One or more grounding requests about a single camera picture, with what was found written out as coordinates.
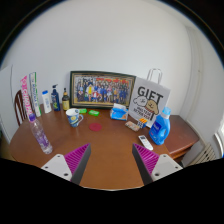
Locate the dark blue pump bottle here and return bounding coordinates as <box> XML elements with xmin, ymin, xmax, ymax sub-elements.
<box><xmin>50</xmin><ymin>83</ymin><xmax>62</xmax><ymax>112</ymax></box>

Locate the white radiator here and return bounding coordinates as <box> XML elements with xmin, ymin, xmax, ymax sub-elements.
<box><xmin>189</xmin><ymin>143</ymin><xmax>218</xmax><ymax>166</ymax></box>

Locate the blue starry print mug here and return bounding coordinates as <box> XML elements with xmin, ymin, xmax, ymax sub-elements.
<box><xmin>65</xmin><ymin>108</ymin><xmax>84</xmax><ymax>128</ymax></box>

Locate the white blue-capped lotion bottle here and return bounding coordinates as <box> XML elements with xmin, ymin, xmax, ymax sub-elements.
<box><xmin>41</xmin><ymin>89</ymin><xmax>53</xmax><ymax>114</ymax></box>

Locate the white printed paper gift bag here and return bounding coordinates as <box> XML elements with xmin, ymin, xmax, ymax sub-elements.
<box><xmin>128</xmin><ymin>68</ymin><xmax>172</xmax><ymax>129</ymax></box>

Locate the framed group photo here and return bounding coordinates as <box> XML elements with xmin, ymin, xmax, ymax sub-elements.
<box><xmin>69</xmin><ymin>70</ymin><xmax>137</xmax><ymax>110</ymax></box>

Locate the white remote control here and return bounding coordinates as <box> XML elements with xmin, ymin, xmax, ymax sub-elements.
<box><xmin>138</xmin><ymin>134</ymin><xmax>154</xmax><ymax>151</ymax></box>

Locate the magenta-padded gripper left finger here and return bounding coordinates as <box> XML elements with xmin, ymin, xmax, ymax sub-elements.
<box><xmin>40</xmin><ymin>143</ymin><xmax>92</xmax><ymax>185</ymax></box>

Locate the long pink box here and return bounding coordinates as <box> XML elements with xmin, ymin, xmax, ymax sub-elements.
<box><xmin>20</xmin><ymin>75</ymin><xmax>36</xmax><ymax>118</ymax></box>

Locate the blue tissue pack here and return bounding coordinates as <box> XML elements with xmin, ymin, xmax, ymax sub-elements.
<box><xmin>109</xmin><ymin>103</ymin><xmax>130</xmax><ymax>121</ymax></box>

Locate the flat round red coaster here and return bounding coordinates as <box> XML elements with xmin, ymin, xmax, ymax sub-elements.
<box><xmin>88</xmin><ymin>122</ymin><xmax>103</xmax><ymax>132</ymax></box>

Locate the clear purple-capped water bottle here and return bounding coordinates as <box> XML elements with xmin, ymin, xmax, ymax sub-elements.
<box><xmin>28</xmin><ymin>113</ymin><xmax>54</xmax><ymax>155</ymax></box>

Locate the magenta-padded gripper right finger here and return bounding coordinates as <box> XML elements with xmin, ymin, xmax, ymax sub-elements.
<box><xmin>132</xmin><ymin>143</ymin><xmax>184</xmax><ymax>186</ymax></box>

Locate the brown wooden chair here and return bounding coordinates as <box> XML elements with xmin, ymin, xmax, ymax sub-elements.
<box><xmin>13</xmin><ymin>89</ymin><xmax>29</xmax><ymax>127</ymax></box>

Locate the small colourful puzzle cube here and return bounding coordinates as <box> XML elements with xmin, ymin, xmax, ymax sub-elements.
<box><xmin>137</xmin><ymin>117</ymin><xmax>148</xmax><ymax>129</ymax></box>

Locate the amber yellow-labelled pump bottle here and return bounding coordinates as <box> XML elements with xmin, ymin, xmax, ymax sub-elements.
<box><xmin>61</xmin><ymin>87</ymin><xmax>71</xmax><ymax>112</ymax></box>

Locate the blue detergent bottle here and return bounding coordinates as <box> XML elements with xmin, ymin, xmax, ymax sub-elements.
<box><xmin>148</xmin><ymin>106</ymin><xmax>172</xmax><ymax>146</ymax></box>

